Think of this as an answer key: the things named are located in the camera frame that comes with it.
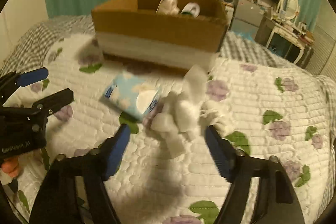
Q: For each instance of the box of blue bags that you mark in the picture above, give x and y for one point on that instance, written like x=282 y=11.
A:
x=244 y=35

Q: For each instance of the orange white plush toy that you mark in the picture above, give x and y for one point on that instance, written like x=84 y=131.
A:
x=10 y=169

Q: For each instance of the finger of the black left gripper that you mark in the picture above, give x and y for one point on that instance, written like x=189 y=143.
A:
x=50 y=101
x=13 y=80

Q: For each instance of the cream lace cloth bundle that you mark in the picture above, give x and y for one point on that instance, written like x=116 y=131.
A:
x=168 y=7

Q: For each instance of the brown cardboard box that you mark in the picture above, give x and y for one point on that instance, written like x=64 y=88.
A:
x=132 y=29

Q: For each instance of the white floral quilt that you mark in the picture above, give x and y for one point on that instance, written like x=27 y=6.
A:
x=281 y=110

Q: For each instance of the white fluffy cloth bundle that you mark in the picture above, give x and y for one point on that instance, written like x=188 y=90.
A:
x=198 y=104

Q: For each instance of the silver mini fridge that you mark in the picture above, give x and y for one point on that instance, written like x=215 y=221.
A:
x=247 y=17

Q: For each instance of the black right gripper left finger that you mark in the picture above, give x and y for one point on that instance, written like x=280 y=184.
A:
x=56 y=201

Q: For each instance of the light blue tissue pack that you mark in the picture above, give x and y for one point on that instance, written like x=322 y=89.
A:
x=132 y=95

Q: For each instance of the blue basket under table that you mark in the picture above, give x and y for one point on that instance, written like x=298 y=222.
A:
x=277 y=48

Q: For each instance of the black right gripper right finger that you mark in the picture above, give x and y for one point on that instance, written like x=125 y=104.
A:
x=276 y=200

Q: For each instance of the white green sock bundle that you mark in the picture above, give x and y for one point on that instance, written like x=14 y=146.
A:
x=192 y=9

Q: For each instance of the grey checked bed sheet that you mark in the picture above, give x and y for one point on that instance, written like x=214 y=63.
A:
x=39 y=40

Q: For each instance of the white louvered wardrobe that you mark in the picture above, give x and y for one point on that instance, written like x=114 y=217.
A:
x=323 y=59

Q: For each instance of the white dressing table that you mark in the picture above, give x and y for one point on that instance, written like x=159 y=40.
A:
x=296 y=49

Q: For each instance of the white oval vanity mirror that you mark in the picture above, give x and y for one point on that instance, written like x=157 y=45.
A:
x=288 y=9

